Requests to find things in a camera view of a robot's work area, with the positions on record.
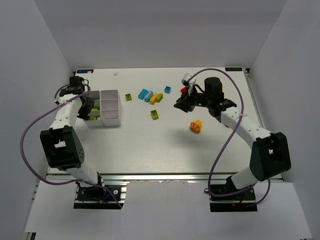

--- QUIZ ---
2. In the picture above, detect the pale lime lego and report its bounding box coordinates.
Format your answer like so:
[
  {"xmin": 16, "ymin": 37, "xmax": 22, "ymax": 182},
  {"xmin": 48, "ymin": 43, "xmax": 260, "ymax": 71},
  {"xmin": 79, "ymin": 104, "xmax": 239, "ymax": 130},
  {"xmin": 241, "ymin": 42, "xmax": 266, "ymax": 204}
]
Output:
[{"xmin": 89, "ymin": 116, "xmax": 97, "ymax": 121}]

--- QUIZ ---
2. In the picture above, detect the lime rounded lego brick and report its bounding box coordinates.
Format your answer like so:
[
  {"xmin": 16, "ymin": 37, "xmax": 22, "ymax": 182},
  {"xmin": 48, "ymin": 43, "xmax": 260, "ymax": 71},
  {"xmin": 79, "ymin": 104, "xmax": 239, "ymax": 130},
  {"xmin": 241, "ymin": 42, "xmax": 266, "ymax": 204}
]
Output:
[{"xmin": 155, "ymin": 93, "xmax": 163, "ymax": 103}]

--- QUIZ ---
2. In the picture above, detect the lime sloped lego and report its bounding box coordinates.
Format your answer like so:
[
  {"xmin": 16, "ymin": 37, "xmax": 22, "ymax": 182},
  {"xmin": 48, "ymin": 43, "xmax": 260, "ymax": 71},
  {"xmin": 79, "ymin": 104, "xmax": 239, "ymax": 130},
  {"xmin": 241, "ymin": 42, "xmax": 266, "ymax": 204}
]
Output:
[{"xmin": 150, "ymin": 110, "xmax": 159, "ymax": 120}]

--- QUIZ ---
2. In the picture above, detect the yellow lego brick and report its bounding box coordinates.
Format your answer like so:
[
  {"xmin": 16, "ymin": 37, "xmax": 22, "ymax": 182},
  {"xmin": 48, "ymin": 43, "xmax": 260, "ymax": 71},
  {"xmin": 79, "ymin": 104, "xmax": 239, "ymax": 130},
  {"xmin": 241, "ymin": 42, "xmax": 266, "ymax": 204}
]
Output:
[{"xmin": 149, "ymin": 93, "xmax": 158, "ymax": 105}]

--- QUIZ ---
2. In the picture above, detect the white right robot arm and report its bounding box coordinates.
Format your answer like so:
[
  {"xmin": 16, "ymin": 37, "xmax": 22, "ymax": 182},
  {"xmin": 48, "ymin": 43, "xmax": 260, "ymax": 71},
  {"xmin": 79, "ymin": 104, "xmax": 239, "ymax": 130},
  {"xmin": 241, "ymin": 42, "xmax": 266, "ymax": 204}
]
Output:
[{"xmin": 174, "ymin": 77, "xmax": 292, "ymax": 197}]

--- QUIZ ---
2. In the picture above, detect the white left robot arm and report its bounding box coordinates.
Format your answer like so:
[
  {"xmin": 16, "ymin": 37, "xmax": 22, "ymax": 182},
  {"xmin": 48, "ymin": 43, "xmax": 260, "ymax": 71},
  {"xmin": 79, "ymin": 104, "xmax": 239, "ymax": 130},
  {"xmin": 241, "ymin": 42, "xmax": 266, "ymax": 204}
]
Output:
[{"xmin": 40, "ymin": 76, "xmax": 103, "ymax": 188}]

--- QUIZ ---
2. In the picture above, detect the red lego brick top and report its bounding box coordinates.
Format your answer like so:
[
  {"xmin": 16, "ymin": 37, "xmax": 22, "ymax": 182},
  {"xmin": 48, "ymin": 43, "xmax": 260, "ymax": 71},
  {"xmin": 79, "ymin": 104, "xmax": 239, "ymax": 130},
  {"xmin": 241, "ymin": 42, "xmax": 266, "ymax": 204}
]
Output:
[{"xmin": 180, "ymin": 87, "xmax": 187, "ymax": 93}]

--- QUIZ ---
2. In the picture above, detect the blue label left corner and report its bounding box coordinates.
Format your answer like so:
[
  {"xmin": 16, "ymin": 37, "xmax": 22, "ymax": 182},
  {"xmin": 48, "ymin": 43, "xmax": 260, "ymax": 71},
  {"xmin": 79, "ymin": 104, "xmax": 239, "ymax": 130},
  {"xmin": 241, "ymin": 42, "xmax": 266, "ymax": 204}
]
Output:
[{"xmin": 76, "ymin": 69, "xmax": 94, "ymax": 74}]

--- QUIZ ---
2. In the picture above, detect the blue label corner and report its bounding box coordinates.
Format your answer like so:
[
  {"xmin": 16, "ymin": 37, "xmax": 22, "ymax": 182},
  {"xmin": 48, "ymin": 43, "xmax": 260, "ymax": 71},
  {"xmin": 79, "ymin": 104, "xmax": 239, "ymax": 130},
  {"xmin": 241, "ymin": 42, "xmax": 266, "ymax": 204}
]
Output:
[
  {"xmin": 76, "ymin": 69, "xmax": 94, "ymax": 74},
  {"xmin": 224, "ymin": 67, "xmax": 243, "ymax": 72}
]

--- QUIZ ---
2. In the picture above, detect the teal small lego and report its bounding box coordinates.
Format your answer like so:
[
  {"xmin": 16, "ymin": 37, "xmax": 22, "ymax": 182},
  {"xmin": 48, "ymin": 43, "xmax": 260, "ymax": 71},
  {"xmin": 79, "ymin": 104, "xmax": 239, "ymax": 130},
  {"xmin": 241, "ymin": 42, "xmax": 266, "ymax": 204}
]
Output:
[{"xmin": 164, "ymin": 86, "xmax": 171, "ymax": 94}]

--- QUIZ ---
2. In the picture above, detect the white compartment container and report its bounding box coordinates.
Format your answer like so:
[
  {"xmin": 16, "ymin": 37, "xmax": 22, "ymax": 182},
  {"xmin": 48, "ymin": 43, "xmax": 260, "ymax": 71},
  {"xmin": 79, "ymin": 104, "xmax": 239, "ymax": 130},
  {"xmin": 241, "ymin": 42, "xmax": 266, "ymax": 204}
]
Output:
[{"xmin": 84, "ymin": 89, "xmax": 122, "ymax": 128}]

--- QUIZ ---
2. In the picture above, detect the yellow orange flower lego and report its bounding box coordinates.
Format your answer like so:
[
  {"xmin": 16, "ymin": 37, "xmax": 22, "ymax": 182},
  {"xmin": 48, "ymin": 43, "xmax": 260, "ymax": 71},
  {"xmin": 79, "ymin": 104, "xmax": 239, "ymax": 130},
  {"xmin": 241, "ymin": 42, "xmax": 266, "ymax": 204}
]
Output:
[{"xmin": 189, "ymin": 120, "xmax": 202, "ymax": 134}]

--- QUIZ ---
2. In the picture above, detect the blue label right corner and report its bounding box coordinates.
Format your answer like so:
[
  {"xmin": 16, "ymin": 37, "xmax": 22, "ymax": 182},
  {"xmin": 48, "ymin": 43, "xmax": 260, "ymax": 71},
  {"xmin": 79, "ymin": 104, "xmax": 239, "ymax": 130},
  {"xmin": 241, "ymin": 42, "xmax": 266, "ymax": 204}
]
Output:
[{"xmin": 224, "ymin": 67, "xmax": 243, "ymax": 72}]

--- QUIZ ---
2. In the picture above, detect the teal printed round lego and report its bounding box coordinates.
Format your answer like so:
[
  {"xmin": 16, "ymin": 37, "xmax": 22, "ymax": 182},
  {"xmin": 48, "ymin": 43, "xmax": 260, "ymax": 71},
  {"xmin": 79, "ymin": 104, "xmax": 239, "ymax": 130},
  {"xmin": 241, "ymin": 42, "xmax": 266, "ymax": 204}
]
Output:
[{"xmin": 144, "ymin": 90, "xmax": 154, "ymax": 103}]

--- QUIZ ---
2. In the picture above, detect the lime small lego near container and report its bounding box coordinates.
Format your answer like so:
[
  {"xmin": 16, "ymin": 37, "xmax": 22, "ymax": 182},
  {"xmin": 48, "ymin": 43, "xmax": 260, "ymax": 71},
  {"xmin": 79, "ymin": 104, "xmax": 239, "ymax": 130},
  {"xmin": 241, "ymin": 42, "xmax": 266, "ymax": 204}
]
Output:
[{"xmin": 125, "ymin": 93, "xmax": 132, "ymax": 101}]

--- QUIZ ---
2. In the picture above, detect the blue long lego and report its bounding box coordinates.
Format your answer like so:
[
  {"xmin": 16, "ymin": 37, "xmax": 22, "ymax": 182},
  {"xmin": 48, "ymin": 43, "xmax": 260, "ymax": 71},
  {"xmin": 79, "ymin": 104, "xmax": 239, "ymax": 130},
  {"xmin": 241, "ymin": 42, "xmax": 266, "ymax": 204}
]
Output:
[{"xmin": 138, "ymin": 88, "xmax": 148, "ymax": 100}]

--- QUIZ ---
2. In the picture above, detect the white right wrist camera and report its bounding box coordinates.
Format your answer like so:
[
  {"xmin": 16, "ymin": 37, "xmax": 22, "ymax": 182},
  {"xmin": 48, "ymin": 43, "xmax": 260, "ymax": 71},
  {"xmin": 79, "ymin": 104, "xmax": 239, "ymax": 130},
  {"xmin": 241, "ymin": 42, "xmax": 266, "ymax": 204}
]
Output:
[{"xmin": 181, "ymin": 73, "xmax": 197, "ymax": 96}]

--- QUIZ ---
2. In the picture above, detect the aluminium table front rail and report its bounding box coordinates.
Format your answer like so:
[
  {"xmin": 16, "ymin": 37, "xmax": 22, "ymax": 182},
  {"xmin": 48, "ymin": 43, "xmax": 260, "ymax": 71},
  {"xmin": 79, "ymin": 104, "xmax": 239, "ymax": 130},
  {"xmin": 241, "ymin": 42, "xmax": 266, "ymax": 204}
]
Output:
[{"xmin": 46, "ymin": 173, "xmax": 284, "ymax": 181}]

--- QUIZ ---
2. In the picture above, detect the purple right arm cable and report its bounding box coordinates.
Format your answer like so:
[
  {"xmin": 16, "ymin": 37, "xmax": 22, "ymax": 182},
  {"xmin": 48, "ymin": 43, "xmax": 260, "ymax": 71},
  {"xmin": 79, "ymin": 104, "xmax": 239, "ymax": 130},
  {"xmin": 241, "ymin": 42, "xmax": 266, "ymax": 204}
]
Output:
[{"xmin": 188, "ymin": 68, "xmax": 271, "ymax": 206}]

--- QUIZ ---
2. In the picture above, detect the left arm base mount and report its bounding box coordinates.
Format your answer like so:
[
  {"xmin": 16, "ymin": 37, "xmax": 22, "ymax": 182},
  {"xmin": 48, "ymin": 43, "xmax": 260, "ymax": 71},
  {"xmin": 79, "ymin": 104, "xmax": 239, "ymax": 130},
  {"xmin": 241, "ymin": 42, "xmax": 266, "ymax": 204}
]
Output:
[{"xmin": 73, "ymin": 183, "xmax": 124, "ymax": 210}]

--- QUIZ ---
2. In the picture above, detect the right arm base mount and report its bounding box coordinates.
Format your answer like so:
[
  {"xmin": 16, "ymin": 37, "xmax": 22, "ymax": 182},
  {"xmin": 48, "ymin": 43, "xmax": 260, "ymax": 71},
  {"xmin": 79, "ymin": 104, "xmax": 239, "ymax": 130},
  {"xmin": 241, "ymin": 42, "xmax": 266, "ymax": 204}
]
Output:
[{"xmin": 203, "ymin": 188, "xmax": 258, "ymax": 213}]

